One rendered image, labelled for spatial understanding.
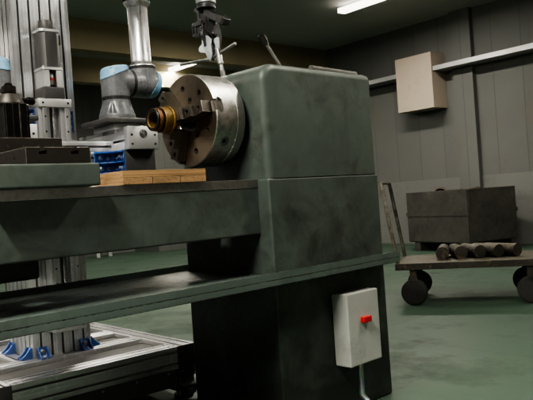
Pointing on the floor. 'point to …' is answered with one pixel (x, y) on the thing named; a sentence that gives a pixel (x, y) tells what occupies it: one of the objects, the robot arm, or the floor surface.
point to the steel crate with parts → (462, 216)
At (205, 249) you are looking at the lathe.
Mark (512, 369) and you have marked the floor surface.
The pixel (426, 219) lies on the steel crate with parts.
